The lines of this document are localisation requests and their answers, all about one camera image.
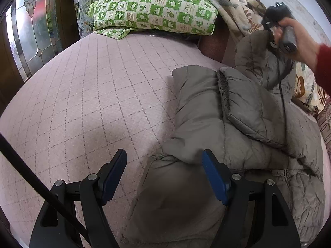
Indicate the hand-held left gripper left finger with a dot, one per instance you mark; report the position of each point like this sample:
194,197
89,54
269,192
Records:
111,178

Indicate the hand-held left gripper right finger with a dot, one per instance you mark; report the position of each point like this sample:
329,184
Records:
214,178

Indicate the grey puffer jacket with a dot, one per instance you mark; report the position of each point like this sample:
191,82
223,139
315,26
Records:
232,139

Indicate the person's right hand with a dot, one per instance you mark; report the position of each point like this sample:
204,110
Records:
300,41

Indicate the floral leaf print blanket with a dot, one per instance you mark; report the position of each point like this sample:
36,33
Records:
240,10

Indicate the dark red pillow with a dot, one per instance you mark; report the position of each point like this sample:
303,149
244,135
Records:
212,44

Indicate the pink quilted bed cover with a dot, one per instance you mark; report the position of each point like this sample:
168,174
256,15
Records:
85,108

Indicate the green white patterned pillow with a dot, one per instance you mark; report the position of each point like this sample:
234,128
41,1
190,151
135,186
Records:
155,7

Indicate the stained glass wooden door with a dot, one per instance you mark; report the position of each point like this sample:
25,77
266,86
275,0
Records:
31,31

